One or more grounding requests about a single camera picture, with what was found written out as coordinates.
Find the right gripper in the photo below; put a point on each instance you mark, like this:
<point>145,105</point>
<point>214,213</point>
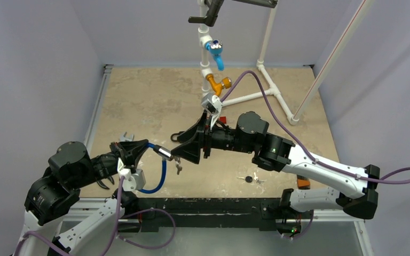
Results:
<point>206,141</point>

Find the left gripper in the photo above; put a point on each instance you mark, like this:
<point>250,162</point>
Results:
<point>130,151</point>

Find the small silver key set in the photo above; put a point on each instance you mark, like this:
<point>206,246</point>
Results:
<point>178,165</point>

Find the blue cable lock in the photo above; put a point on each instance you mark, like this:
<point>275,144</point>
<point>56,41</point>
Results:
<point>166,156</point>

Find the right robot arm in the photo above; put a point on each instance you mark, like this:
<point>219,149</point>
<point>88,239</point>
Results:
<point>347,188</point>

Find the key bunch with black fob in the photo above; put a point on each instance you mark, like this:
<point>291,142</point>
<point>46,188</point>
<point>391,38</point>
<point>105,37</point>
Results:
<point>252,179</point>

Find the black padlock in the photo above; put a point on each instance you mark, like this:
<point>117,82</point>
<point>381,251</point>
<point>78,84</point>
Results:
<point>179,137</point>

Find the black pliers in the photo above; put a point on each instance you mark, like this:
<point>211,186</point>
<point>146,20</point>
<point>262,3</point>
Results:
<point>104,183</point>

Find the orange faucet valve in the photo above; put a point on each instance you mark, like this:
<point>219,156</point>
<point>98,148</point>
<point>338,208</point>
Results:
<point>218,87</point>

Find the blue faucet valve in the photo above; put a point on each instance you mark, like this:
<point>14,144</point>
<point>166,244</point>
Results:
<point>215,48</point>

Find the orange tool at right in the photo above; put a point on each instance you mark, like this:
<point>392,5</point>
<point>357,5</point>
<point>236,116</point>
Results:
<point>303,184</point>

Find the white diagonal pole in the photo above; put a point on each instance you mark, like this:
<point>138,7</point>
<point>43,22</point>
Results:
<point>332,57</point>

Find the red handled adjustable wrench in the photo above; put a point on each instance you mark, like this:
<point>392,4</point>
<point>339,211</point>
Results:
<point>126,137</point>

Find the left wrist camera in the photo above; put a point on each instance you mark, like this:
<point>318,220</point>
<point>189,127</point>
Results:
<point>132,181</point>

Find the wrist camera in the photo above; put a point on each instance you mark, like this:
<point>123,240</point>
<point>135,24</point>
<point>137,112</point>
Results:
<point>132,181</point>
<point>213,105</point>

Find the red cable seal lock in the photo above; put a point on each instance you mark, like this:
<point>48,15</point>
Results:
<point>223,119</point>

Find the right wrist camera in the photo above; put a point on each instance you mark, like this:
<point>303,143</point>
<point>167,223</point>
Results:
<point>213,105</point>

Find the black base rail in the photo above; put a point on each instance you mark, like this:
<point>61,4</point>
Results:
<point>263,214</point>

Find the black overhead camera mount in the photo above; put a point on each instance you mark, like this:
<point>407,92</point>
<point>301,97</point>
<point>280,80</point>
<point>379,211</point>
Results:
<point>212,10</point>

